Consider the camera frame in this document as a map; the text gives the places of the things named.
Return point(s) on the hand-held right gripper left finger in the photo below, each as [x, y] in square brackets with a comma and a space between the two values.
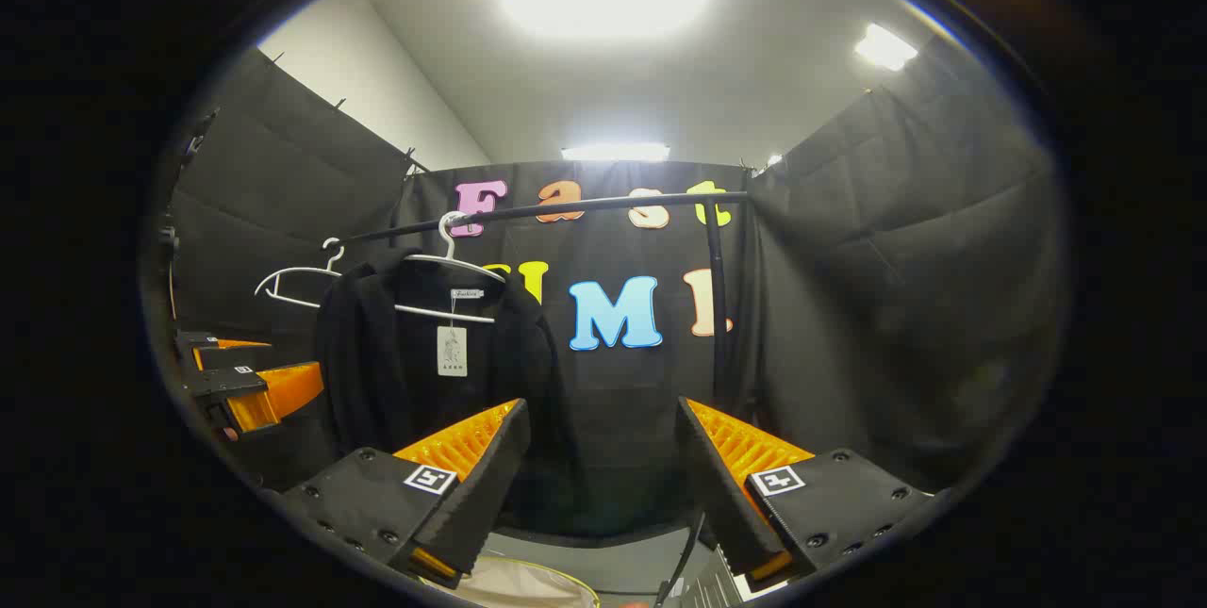
[490, 485]

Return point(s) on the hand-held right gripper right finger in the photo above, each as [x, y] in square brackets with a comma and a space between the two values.
[717, 485]

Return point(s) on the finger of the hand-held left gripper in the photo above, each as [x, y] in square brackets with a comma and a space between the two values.
[226, 386]
[200, 340]

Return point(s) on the beige laundry hamper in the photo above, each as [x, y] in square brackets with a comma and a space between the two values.
[509, 584]

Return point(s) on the black knit cardigan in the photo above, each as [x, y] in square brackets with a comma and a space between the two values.
[377, 372]

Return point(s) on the white plastic clothes hanger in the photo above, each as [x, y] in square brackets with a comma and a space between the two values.
[302, 270]
[449, 245]

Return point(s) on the black metal clothes rack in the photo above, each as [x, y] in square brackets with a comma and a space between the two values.
[603, 204]

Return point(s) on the grey ribbed panel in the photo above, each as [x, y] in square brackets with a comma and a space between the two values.
[707, 589]

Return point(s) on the black backdrop cloth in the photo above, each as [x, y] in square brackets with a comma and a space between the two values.
[896, 259]

